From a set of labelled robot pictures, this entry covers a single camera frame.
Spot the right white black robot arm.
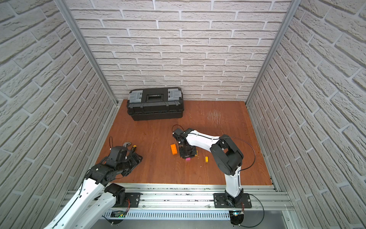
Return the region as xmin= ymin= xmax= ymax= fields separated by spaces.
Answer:
xmin=173 ymin=128 xmax=244 ymax=207

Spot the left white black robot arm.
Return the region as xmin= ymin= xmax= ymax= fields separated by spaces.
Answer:
xmin=46 ymin=142 xmax=143 ymax=229

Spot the black plastic toolbox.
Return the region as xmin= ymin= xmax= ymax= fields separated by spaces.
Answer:
xmin=127 ymin=87 xmax=184 ymax=121

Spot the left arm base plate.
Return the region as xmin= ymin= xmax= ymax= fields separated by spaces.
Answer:
xmin=113 ymin=192 xmax=142 ymax=208

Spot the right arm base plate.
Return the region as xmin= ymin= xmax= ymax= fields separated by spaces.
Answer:
xmin=213 ymin=193 xmax=252 ymax=209

